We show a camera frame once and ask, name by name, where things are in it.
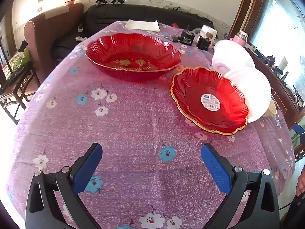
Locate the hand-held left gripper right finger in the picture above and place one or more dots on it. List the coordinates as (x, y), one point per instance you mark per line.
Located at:
(215, 167)

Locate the black clamp device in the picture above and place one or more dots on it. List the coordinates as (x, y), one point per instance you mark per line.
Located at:
(118, 0)
(100, 0)

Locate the wooden window frame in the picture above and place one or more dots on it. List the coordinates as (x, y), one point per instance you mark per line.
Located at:
(250, 0)

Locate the black boxy motor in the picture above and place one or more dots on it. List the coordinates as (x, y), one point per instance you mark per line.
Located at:
(203, 43)

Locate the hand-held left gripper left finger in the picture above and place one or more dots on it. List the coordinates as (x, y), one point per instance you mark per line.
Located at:
(87, 169)

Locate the white glove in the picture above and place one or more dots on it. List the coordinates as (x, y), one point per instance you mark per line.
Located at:
(81, 38)

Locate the beige disposable bowl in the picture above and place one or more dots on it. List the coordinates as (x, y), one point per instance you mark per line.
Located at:
(272, 109)

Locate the green seat cushion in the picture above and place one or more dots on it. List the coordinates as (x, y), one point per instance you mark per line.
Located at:
(16, 60)

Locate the red bag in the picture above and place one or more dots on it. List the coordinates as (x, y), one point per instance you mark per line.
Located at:
(175, 25)

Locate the brown armchair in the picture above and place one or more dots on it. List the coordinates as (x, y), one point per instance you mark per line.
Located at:
(47, 33)

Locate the red gold-rimmed plate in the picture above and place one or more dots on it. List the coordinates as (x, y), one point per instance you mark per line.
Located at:
(197, 93)

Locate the pink thermos bottle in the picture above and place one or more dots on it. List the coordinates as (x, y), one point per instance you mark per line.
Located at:
(239, 39)

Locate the large red glass bowl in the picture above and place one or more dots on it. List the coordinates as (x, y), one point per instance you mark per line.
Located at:
(133, 52)

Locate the white plastic container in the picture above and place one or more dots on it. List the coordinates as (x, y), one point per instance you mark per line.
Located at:
(209, 32)

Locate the person's right hand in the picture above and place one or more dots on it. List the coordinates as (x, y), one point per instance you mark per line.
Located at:
(301, 183)

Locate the white paper pad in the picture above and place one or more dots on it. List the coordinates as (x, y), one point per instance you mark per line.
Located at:
(143, 25)

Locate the black power adapter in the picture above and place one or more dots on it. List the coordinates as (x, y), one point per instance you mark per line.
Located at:
(176, 39)

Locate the black sofa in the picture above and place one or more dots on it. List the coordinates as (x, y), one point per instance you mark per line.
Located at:
(107, 14)

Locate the purple floral tablecloth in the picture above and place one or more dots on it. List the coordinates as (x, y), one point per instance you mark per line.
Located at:
(131, 124)

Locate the dark wooden chair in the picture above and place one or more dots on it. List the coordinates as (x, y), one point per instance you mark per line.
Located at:
(14, 93)

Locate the black cylindrical motor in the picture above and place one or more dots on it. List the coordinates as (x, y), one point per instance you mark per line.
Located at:
(187, 38)

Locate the wall switch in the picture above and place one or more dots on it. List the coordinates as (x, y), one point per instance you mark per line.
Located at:
(39, 9)

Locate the white foam bowl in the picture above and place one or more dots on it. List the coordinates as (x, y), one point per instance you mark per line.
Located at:
(231, 54)
(255, 88)

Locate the white bottle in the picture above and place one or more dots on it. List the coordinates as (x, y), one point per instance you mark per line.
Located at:
(283, 63)

